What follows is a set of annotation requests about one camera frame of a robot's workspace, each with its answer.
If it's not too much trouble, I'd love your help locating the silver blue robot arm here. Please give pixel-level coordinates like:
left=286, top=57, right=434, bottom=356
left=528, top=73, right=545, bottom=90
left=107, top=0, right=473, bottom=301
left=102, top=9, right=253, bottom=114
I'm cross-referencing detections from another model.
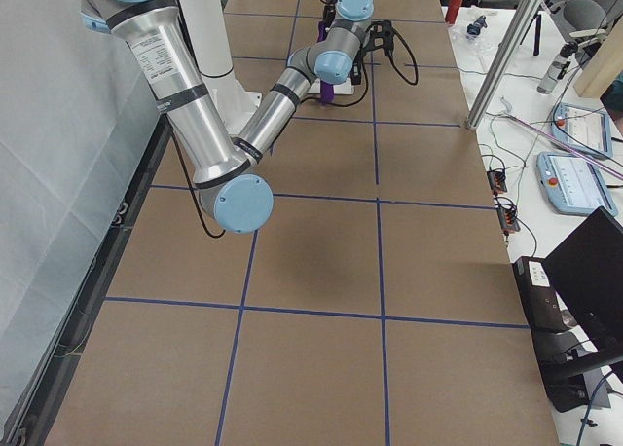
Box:
left=82, top=0, right=374, bottom=234

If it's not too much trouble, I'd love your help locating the aluminium frame post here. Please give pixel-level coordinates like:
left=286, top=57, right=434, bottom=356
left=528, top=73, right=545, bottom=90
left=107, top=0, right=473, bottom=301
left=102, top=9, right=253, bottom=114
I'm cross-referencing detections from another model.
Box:
left=466, top=0, right=541, bottom=130

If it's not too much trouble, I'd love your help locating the black monitor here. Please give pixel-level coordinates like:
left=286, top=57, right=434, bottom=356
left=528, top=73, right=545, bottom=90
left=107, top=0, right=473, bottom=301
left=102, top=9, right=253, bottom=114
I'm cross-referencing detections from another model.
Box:
left=542, top=206, right=622, bottom=349

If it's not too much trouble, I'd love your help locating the red cylinder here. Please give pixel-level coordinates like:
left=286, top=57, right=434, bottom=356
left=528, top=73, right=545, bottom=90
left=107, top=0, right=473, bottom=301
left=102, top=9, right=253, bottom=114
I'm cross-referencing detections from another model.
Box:
left=445, top=0, right=463, bottom=25

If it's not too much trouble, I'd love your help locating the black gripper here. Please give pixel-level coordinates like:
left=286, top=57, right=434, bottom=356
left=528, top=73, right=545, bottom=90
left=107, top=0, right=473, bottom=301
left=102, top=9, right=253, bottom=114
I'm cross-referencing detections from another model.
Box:
left=350, top=59, right=362, bottom=85

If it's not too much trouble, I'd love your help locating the black box with label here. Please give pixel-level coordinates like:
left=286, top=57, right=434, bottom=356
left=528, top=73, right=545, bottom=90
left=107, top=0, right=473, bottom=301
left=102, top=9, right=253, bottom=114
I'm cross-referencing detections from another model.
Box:
left=512, top=256, right=577, bottom=336

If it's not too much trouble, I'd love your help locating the near blue teach pendant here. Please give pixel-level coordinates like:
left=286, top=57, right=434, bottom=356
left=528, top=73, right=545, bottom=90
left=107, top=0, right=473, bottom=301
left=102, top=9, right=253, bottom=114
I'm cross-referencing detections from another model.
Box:
left=536, top=152, right=618, bottom=216

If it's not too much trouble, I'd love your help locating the white rack with wooden rods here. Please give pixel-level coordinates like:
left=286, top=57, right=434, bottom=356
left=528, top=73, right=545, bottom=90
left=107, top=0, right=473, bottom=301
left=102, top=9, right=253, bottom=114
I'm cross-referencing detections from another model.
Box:
left=309, top=77, right=354, bottom=95

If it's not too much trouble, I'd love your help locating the reacher grabber stick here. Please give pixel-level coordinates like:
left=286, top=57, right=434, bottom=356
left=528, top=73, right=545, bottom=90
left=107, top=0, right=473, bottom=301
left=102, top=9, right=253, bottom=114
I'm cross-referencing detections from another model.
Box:
left=500, top=102, right=622, bottom=180

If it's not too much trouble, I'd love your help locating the blue teach pendant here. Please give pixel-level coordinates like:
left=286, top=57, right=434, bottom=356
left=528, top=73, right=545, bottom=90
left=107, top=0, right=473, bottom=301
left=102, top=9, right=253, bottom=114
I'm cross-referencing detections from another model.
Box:
left=551, top=102, right=613, bottom=159
left=536, top=152, right=618, bottom=216

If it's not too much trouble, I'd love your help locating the clear water bottle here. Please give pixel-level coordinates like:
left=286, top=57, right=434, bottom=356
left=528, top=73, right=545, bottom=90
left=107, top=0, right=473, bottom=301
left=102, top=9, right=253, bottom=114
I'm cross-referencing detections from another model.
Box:
left=536, top=41, right=578, bottom=94

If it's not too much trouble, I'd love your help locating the white pedestal column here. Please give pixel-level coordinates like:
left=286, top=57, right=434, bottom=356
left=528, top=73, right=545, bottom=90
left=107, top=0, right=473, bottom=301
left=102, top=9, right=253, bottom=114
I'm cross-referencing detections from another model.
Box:
left=177, top=0, right=262, bottom=135

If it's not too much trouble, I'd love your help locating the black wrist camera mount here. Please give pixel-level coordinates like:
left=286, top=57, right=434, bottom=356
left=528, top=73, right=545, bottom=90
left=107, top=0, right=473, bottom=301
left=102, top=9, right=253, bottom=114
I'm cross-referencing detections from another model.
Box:
left=363, top=19, right=394, bottom=58

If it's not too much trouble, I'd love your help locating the far blue teach pendant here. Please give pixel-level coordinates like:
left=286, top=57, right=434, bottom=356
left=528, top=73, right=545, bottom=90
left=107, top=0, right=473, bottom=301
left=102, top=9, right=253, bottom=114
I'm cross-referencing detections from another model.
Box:
left=551, top=102, right=613, bottom=159

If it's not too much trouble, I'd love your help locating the dark blue folded umbrella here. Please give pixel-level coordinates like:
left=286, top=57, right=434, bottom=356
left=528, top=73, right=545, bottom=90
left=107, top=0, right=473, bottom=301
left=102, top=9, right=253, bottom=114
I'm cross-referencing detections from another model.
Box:
left=466, top=15, right=488, bottom=38

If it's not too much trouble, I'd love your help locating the purple towel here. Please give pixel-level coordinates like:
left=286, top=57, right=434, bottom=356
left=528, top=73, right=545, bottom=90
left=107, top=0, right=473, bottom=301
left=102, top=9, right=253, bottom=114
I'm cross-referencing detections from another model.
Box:
left=317, top=20, right=335, bottom=105

